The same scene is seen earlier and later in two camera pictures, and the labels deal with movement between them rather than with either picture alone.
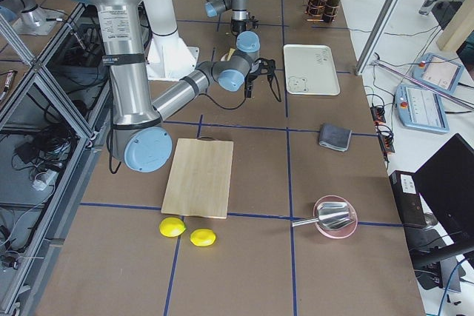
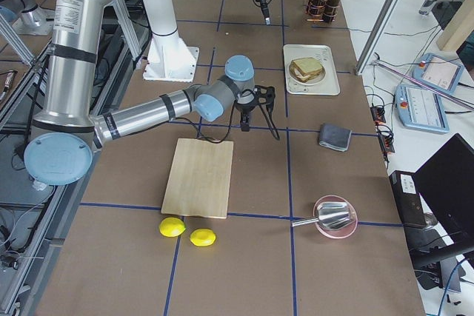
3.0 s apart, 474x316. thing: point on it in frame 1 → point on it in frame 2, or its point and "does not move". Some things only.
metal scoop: (329, 215) does not move
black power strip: (386, 139) does not move
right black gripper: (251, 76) → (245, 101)
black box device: (408, 197) does not move
